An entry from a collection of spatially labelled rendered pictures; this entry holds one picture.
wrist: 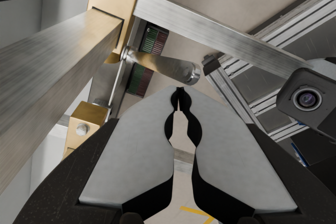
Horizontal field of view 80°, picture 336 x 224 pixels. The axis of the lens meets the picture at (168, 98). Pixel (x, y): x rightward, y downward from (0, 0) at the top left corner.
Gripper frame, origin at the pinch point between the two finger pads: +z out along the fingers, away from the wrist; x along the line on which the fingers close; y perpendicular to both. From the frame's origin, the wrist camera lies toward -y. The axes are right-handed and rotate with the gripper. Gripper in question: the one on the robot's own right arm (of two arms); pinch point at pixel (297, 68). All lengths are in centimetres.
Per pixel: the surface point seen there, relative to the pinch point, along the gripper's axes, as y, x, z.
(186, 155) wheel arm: -7.8, -23.4, -0.5
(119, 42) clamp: -25.7, -4.9, -4.3
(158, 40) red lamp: -20.5, -7.6, 12.5
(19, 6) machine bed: -48, -12, 13
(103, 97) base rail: -28.2, -25.8, 12.7
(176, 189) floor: 44, -147, 83
